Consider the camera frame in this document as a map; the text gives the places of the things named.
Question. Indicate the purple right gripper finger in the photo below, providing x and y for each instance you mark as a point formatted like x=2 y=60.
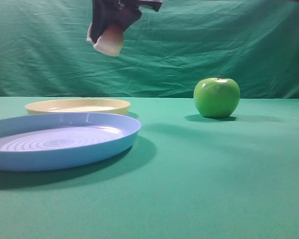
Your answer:
x=103 y=15

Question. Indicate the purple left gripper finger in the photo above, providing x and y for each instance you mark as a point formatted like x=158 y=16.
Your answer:
x=127 y=16

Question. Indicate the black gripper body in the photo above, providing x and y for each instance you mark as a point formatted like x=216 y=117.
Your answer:
x=151 y=4

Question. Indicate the yellow plastic plate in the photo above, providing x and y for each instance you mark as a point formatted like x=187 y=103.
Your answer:
x=92 y=105

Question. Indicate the blue plastic plate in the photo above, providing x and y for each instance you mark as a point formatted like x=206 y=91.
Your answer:
x=56 y=141

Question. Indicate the green backdrop cloth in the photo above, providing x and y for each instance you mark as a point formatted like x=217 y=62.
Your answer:
x=44 y=52

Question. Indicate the green apple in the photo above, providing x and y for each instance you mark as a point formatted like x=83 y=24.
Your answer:
x=216 y=97

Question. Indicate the green table cloth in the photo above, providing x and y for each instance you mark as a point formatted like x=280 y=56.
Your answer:
x=186 y=177

